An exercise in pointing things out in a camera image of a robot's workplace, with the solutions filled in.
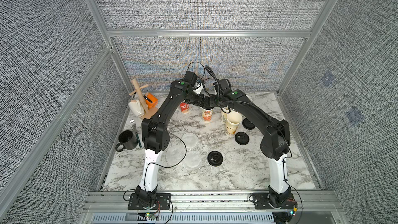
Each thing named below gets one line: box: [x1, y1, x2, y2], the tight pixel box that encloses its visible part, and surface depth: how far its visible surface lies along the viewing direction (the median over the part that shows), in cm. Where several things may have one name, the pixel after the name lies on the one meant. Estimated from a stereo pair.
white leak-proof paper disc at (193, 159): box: [185, 150, 202, 168], surface depth 88 cm
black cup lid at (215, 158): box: [207, 150, 224, 167], surface depth 87 cm
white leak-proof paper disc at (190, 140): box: [181, 132, 199, 149], surface depth 97 cm
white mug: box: [128, 99, 145, 118], surface depth 100 cm
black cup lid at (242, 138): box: [234, 131, 250, 146], surface depth 97 cm
